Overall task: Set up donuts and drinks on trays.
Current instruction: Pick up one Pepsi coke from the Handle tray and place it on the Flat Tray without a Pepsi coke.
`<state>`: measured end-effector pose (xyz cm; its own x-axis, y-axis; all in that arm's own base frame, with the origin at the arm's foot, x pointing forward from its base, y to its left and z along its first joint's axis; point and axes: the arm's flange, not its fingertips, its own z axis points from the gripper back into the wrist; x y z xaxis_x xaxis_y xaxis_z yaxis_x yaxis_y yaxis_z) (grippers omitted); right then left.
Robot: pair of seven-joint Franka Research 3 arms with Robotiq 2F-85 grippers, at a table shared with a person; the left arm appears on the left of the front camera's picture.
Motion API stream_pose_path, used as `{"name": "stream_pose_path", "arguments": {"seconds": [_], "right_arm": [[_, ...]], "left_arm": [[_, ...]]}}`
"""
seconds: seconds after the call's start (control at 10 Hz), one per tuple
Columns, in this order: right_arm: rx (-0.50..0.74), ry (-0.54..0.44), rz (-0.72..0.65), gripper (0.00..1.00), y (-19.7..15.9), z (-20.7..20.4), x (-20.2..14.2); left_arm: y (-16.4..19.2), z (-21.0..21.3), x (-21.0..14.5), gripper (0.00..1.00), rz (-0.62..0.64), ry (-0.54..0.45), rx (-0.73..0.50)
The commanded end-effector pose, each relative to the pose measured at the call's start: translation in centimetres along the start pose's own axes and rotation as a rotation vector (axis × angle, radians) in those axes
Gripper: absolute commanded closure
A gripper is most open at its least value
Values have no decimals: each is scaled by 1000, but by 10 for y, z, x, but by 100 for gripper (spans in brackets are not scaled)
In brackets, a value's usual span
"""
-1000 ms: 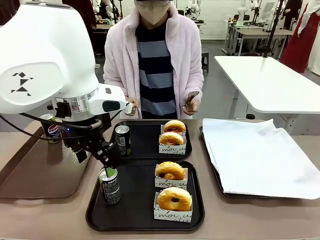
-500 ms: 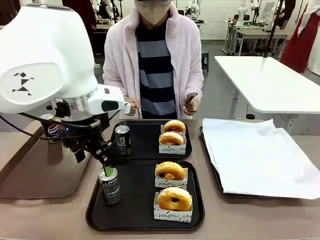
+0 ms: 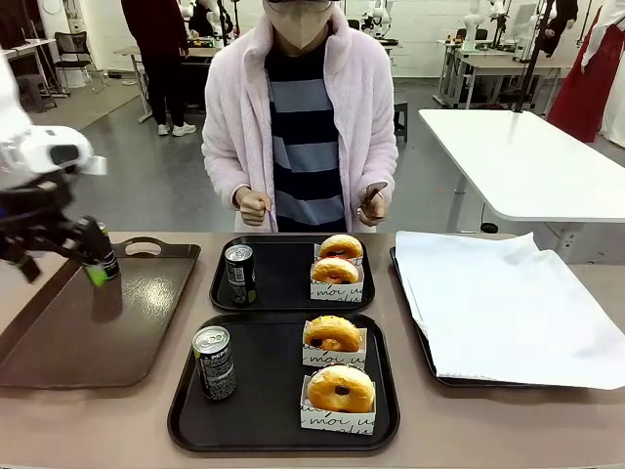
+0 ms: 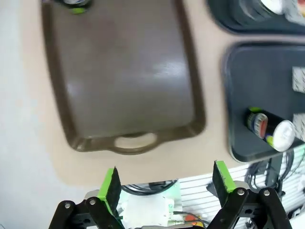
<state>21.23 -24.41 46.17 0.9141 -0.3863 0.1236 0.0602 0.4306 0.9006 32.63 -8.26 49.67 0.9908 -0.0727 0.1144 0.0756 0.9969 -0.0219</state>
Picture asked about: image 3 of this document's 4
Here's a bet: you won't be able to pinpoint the person's left forearm pink sleeve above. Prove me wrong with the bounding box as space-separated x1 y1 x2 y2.
349 131 399 216

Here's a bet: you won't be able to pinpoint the person's left hand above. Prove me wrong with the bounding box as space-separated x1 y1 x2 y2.
355 190 390 228

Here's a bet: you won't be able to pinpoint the glazed donut dark centre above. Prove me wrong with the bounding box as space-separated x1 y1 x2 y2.
306 364 376 413

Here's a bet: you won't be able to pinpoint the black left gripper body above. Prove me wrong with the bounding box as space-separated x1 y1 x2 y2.
0 178 82 263

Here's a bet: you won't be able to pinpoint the person's right forearm pink sleeve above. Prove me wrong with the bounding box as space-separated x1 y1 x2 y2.
201 131 251 209

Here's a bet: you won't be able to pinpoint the person in pink fleece jacket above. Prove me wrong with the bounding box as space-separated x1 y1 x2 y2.
200 0 399 234

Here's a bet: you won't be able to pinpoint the person's right hand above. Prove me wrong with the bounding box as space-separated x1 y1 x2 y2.
234 187 272 228

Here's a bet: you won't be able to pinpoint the beige face mask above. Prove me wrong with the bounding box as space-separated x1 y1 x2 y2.
262 0 338 51

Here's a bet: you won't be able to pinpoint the beige workbench with white legs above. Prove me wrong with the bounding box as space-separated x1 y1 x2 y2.
436 38 577 109

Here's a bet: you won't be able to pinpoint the person in dark clothes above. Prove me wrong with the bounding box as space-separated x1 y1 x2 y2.
120 0 197 138

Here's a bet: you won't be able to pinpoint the black stand pole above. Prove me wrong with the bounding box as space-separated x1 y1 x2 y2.
512 0 558 114

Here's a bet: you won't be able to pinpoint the black tray with rounded corners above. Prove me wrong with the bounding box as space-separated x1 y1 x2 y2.
208 234 376 314
167 312 401 453

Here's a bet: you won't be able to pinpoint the black office chair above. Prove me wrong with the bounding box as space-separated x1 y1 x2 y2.
53 30 98 90

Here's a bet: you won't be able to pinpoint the dark low stool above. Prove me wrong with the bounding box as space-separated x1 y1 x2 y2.
17 72 59 113

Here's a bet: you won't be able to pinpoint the black Pepsi can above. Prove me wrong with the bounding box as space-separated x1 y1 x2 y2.
191 325 238 401
224 242 257 307
96 222 121 282

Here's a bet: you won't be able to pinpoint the small dark stool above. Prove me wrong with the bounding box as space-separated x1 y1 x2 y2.
393 101 409 144

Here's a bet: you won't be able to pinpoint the donut in box near front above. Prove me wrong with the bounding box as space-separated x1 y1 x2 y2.
299 373 377 436

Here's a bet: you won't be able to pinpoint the black tray under paper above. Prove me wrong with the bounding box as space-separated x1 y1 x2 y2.
389 246 538 390

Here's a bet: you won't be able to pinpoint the brown tongs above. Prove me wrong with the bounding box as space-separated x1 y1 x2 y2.
361 181 390 220

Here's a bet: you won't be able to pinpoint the white table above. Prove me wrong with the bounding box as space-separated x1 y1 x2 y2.
418 107 625 235

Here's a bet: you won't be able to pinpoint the donut in box far front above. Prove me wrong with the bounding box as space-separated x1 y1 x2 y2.
310 263 365 302

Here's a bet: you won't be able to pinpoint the donut in box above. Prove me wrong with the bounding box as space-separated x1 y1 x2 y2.
310 263 365 302
299 373 377 436
301 326 367 368

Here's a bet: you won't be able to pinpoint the brown plastic tray with handle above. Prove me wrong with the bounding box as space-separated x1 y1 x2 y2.
0 236 202 390

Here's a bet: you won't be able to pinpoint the large white paper sheet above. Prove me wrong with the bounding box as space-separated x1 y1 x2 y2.
394 230 625 391

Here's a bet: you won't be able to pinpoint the donut in box near back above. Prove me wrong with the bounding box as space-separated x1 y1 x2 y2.
301 326 367 368

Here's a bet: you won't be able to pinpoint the beige table with metal legs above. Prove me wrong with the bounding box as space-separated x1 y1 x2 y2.
113 45 222 124

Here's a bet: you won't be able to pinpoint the glazed donut red centre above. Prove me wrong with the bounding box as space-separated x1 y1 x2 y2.
318 234 365 261
314 257 361 285

